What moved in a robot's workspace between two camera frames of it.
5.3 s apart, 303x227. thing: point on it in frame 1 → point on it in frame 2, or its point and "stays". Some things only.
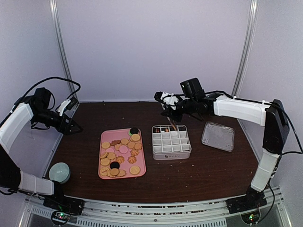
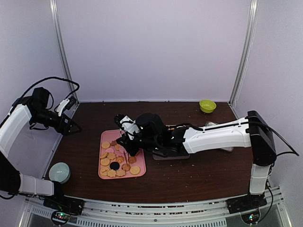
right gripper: x=171 y=113 → x=126 y=145
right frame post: x=242 y=69 stays
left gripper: x=64 y=128 stays
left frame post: x=57 y=18 stays
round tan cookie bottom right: x=135 y=170 stays
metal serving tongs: x=173 y=126 → x=127 y=161
